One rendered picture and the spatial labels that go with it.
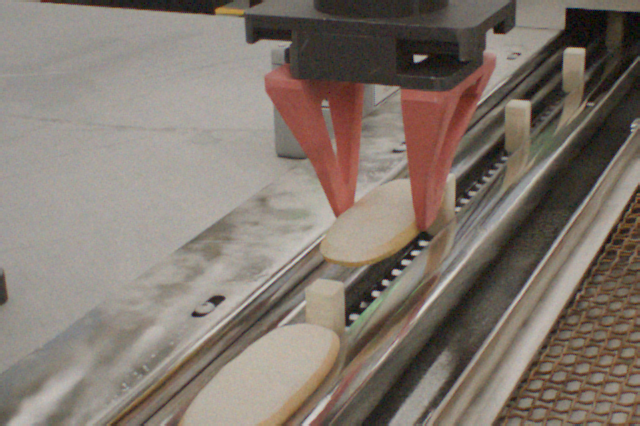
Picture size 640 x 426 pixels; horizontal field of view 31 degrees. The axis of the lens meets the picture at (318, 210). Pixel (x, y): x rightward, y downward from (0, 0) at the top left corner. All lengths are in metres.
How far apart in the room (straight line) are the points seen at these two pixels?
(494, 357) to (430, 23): 0.14
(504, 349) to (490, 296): 0.20
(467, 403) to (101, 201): 0.42
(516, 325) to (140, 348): 0.15
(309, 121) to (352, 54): 0.04
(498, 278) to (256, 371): 0.20
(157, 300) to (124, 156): 0.32
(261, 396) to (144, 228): 0.27
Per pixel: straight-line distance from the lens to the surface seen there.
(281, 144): 0.78
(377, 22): 0.47
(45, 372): 0.45
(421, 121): 0.47
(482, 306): 0.58
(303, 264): 0.53
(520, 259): 0.63
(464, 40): 0.45
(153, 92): 0.96
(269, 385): 0.43
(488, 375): 0.38
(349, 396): 0.42
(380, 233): 0.50
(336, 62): 0.47
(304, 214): 0.58
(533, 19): 0.96
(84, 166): 0.80
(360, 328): 0.49
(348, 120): 0.53
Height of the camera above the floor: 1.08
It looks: 22 degrees down
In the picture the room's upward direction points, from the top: 2 degrees counter-clockwise
